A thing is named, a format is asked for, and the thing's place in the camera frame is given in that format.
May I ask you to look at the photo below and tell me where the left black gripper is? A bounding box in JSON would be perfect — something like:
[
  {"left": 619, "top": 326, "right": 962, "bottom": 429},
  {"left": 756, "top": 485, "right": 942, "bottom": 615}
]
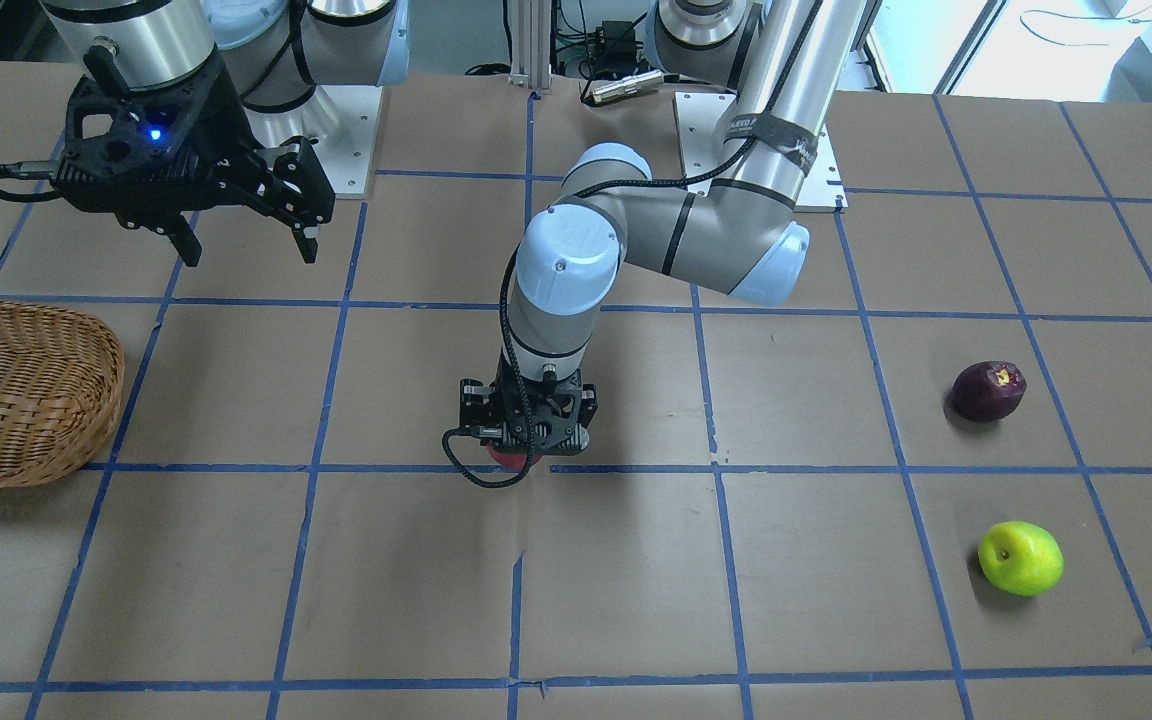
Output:
[{"left": 460, "top": 374, "right": 599, "bottom": 455}]

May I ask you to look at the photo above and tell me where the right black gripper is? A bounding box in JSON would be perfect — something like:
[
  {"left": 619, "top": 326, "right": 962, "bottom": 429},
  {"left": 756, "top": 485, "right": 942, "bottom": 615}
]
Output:
[{"left": 51, "top": 47, "right": 335, "bottom": 266}]

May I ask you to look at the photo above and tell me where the red apple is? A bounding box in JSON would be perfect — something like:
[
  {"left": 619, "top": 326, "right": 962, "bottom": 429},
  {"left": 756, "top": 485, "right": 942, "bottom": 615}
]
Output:
[{"left": 486, "top": 445, "right": 541, "bottom": 473}]

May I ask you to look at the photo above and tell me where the dark purple apple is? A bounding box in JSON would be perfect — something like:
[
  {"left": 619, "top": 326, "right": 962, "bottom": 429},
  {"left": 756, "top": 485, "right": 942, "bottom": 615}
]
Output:
[{"left": 948, "top": 361, "right": 1028, "bottom": 423}]

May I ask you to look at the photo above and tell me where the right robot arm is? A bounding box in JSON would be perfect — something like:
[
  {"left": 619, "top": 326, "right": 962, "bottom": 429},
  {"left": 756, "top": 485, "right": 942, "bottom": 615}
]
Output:
[{"left": 41, "top": 1, "right": 410, "bottom": 266}]

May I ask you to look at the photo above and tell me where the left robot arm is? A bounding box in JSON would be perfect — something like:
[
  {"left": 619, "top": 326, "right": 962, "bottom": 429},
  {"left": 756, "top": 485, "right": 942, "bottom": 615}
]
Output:
[{"left": 447, "top": 1, "right": 867, "bottom": 461}]

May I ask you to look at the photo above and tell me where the wicker basket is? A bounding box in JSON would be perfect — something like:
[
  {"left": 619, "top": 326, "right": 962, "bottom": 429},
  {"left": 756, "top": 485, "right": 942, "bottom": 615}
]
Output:
[{"left": 0, "top": 300, "right": 126, "bottom": 488}]

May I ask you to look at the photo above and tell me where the silver metal connector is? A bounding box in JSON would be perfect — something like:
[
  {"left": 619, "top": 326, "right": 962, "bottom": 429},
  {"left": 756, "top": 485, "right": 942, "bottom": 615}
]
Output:
[{"left": 581, "top": 69, "right": 667, "bottom": 108}]

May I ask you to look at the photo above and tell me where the black power adapter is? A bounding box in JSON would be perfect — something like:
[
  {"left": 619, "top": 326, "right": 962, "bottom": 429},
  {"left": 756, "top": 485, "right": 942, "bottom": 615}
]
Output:
[{"left": 590, "top": 20, "right": 637, "bottom": 65}]

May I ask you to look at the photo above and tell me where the green apple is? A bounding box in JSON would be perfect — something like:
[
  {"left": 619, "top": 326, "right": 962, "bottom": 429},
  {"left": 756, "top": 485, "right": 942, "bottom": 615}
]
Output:
[{"left": 977, "top": 521, "right": 1064, "bottom": 597}]

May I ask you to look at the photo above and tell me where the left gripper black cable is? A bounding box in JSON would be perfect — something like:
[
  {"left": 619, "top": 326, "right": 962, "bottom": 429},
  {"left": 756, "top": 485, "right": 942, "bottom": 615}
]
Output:
[{"left": 441, "top": 0, "right": 827, "bottom": 488}]

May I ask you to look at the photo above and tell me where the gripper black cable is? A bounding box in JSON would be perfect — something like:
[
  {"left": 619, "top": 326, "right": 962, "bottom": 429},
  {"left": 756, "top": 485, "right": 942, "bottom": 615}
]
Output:
[
  {"left": 0, "top": 160, "right": 65, "bottom": 205},
  {"left": 441, "top": 0, "right": 827, "bottom": 488}
]

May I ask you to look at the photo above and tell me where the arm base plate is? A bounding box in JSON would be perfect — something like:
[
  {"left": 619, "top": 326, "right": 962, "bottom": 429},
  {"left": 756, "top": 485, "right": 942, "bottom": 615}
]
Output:
[
  {"left": 244, "top": 85, "right": 385, "bottom": 200},
  {"left": 673, "top": 91, "right": 849, "bottom": 213}
]

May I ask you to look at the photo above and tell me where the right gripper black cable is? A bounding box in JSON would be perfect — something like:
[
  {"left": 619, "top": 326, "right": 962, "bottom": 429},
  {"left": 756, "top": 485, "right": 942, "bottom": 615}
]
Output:
[{"left": 0, "top": 160, "right": 65, "bottom": 205}]

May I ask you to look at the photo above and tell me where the aluminium frame post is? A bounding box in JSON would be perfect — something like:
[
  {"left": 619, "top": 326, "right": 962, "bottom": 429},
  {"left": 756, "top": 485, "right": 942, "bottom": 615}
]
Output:
[{"left": 506, "top": 0, "right": 554, "bottom": 96}]

